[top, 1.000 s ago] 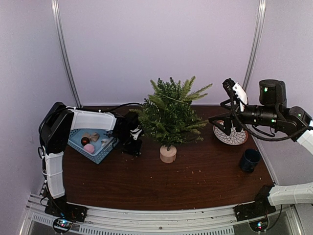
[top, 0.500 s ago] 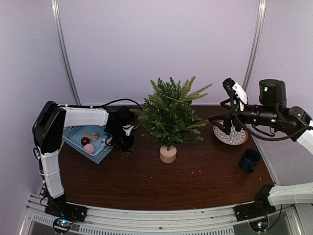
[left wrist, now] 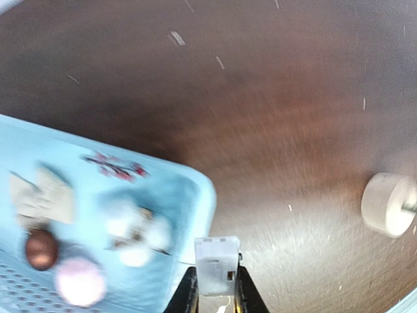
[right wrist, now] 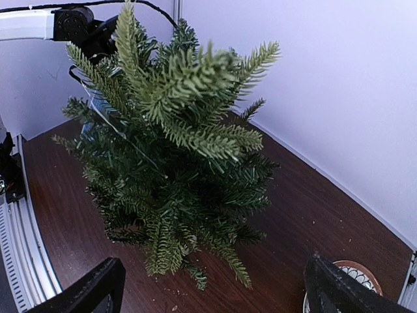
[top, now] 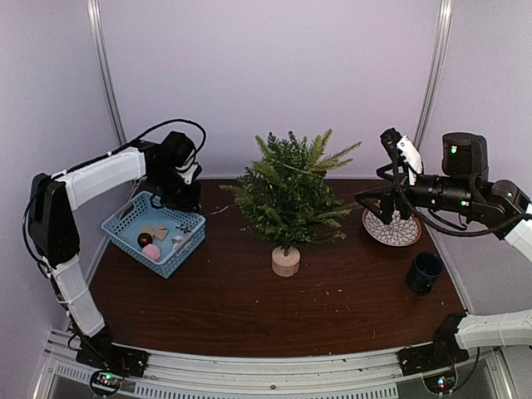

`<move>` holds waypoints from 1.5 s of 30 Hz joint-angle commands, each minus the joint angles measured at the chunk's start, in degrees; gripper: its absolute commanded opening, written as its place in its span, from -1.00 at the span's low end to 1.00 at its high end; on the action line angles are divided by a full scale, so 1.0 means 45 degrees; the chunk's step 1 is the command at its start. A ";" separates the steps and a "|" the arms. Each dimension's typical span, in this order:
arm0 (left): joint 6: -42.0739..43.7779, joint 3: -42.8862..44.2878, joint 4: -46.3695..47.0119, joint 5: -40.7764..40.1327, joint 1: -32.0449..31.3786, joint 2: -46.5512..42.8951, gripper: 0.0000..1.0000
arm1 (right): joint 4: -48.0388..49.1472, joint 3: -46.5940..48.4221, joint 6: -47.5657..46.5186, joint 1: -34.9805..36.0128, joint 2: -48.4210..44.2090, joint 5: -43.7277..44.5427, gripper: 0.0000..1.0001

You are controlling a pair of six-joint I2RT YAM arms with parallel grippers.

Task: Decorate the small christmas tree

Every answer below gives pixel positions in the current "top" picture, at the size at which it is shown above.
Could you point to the dark blue mug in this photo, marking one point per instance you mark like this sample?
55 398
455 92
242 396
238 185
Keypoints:
424 271

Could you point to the small green christmas tree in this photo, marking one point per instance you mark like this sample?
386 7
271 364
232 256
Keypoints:
284 195

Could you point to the pink pompom ornament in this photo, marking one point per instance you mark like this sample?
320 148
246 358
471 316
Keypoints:
152 252

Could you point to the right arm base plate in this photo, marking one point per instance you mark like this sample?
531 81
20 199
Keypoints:
429 357

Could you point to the light blue plastic basket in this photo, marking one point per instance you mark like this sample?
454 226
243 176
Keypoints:
123 228

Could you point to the round wooden tree base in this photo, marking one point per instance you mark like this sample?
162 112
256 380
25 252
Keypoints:
285 262

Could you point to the dark berry sprig ornament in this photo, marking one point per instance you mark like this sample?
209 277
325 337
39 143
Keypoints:
184 229

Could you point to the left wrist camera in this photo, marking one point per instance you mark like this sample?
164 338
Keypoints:
190 171

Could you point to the left aluminium frame post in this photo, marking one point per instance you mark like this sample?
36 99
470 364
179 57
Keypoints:
94 14

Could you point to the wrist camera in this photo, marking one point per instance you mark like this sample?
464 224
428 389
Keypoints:
409 157
190 171

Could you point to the floral patterned ceramic plate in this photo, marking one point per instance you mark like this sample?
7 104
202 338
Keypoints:
399 233

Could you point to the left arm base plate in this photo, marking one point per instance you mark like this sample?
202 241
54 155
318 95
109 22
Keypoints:
112 361

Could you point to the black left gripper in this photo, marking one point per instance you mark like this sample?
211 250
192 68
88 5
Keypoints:
189 203

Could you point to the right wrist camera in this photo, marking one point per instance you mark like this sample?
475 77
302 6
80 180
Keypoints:
409 157

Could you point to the aluminium front rail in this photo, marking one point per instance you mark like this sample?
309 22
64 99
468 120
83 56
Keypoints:
375 374

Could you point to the dark red bauble ornament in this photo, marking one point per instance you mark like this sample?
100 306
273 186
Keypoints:
144 239

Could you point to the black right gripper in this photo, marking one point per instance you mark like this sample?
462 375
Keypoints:
386 196

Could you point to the white fluffy ornament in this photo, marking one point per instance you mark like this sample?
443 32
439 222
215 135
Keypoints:
177 241

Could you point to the aluminium frame post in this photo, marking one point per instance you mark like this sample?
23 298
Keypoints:
442 36
94 14

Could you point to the beige fabric bow ornament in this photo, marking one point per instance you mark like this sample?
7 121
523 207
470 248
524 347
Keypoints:
159 232

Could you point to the right aluminium frame post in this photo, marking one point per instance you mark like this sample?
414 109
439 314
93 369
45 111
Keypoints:
442 36

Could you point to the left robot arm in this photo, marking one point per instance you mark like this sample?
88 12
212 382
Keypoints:
51 235

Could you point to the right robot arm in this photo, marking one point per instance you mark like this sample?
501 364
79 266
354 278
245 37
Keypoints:
463 203

